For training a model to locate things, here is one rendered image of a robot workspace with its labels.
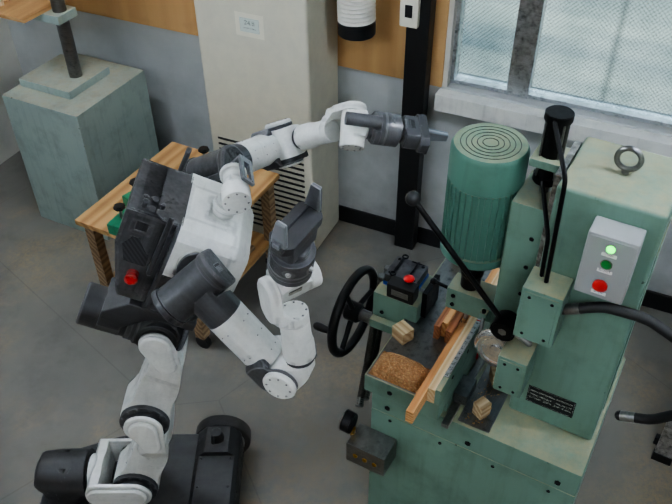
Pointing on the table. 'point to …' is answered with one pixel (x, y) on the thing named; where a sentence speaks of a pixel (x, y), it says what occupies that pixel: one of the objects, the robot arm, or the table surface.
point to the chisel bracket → (462, 301)
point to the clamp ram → (428, 298)
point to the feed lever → (504, 323)
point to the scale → (462, 349)
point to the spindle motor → (482, 192)
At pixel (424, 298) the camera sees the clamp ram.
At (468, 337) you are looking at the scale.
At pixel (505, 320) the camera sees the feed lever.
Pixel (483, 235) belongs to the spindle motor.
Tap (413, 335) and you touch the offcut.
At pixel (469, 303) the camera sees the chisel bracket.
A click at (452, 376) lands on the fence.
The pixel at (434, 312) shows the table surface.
